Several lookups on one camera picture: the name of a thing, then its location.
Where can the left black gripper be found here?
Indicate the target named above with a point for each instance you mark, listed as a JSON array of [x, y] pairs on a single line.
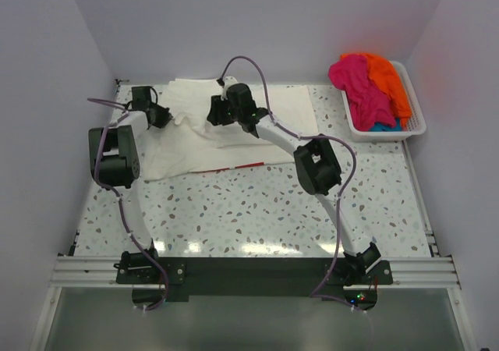
[[165, 116]]

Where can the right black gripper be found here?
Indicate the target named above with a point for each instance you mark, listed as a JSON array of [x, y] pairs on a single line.
[[216, 114]]

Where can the pink t shirt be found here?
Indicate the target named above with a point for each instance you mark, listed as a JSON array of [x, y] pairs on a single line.
[[368, 105]]

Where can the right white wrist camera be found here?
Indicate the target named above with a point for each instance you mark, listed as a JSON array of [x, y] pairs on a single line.
[[225, 83]]

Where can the blue t shirt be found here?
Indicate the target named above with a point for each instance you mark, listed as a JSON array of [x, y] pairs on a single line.
[[379, 127]]

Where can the aluminium rail frame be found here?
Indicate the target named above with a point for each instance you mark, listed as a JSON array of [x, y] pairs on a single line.
[[260, 215]]

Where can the white t shirt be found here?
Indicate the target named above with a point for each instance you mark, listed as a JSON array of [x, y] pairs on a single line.
[[189, 143]]

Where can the orange t shirt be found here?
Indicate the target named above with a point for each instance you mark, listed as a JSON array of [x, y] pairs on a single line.
[[385, 77]]

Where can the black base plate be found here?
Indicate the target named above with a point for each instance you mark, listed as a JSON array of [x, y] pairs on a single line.
[[178, 279]]

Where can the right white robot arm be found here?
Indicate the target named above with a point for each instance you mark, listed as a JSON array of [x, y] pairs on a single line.
[[317, 169]]

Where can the white plastic basket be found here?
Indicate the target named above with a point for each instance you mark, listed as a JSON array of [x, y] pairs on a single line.
[[415, 126]]

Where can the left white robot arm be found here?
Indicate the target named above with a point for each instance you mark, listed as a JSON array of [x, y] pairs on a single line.
[[115, 167]]

